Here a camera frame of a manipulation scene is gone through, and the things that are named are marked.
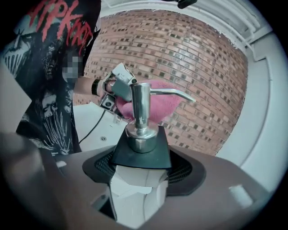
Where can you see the black wristband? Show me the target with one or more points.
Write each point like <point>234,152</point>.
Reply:
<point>95,87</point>

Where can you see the person's left forearm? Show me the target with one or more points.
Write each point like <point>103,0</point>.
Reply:
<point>83,86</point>

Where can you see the left hand-held gripper camera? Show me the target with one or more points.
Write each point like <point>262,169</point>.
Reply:
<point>108,102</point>

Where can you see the person's left hand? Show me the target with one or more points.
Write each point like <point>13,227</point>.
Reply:
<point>110,85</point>

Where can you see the chrome and black soap dispenser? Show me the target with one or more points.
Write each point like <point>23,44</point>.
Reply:
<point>140,134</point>

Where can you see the black printed t-shirt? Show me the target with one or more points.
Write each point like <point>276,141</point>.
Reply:
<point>54,40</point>

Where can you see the pink cloth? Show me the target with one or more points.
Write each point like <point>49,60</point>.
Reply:
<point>165,107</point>

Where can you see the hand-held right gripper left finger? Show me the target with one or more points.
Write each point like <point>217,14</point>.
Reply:
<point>67,191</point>

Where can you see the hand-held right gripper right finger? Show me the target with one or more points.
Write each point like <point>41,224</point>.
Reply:
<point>209,202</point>

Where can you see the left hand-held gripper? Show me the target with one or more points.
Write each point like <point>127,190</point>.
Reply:
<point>122,77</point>

